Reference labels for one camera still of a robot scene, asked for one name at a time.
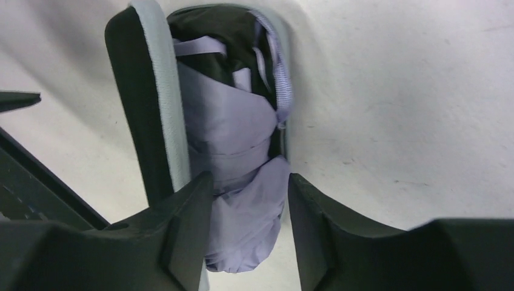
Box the black umbrella case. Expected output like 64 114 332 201
105 1 290 290

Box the lilac folding umbrella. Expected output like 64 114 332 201
168 5 293 273

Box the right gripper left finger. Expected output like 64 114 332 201
1 172 213 290

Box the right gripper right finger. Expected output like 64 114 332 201
288 173 513 290

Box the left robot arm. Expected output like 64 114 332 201
1 130 109 230

